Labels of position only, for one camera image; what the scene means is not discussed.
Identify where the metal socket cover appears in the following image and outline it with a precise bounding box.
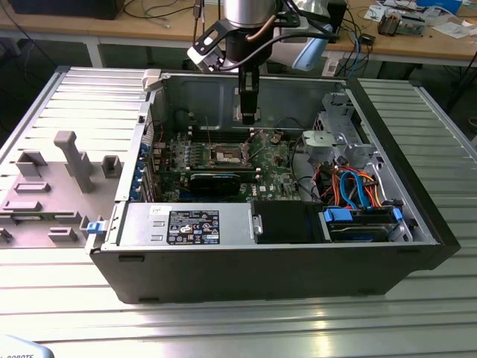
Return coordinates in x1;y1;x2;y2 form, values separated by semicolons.
241;128;268;166

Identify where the green motherboard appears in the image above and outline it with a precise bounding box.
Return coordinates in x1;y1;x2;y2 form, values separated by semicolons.
148;128;301;205

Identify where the white power adapter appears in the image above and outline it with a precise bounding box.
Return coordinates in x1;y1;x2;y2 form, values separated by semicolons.
321;58;339;78

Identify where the orange wire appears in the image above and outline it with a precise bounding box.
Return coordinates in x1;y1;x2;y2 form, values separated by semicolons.
367;175;387;208
316;163;341;206

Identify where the grey parts rack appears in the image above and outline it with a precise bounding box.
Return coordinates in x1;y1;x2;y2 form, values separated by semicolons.
0;130;124;250

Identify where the black PC case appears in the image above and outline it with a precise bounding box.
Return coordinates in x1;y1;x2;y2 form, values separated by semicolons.
88;66;461;306

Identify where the beige case latch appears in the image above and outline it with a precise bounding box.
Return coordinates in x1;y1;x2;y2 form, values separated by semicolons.
142;69;165;92

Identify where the CPU socket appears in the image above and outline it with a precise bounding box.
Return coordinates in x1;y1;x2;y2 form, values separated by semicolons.
208;141;250;167

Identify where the silver drive cage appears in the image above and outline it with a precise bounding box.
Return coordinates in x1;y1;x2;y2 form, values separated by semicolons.
300;92;378;169

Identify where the black RAM slot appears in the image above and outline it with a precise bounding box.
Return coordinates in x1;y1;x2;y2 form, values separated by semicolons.
190;126;256;135

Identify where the wooden desk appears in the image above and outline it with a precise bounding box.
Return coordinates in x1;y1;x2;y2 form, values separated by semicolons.
0;0;477;69

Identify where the silver power supply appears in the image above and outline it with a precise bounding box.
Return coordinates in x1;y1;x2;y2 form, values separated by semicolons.
118;202;259;248

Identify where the black tower box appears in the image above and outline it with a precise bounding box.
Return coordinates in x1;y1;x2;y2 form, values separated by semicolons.
328;0;348;45

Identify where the metal CPU cooler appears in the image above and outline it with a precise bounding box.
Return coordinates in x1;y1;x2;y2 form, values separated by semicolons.
377;10;404;37

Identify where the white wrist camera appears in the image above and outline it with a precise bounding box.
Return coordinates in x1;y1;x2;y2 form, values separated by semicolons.
186;35;224;72

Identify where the black graphics card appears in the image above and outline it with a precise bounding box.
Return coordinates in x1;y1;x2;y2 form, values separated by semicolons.
179;168;242;198

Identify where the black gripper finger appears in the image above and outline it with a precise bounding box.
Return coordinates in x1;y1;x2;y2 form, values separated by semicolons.
238;66;261;126

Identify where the black equipment box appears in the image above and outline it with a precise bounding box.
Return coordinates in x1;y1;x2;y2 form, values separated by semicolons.
7;0;121;21

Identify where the white printed paper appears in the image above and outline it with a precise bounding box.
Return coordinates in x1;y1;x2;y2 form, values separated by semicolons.
364;2;391;22

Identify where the blue wire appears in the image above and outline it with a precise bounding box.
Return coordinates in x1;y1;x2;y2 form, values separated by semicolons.
339;169;355;210
350;169;370;212

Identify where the blue box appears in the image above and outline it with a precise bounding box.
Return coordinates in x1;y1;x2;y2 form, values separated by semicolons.
416;0;464;15

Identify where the hard disk in blue carrier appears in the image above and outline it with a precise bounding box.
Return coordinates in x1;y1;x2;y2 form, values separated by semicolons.
319;206;404;244

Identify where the grey metal device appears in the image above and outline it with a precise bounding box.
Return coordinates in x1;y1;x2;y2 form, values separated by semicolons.
401;13;427;37

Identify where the pale teach pendant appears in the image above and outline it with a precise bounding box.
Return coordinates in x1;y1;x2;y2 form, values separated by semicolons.
0;334;52;358

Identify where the silver CPU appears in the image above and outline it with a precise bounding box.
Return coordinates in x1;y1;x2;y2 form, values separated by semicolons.
233;105;262;122

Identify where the white paper sheet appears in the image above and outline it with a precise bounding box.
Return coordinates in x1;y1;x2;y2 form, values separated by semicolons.
432;21;471;39

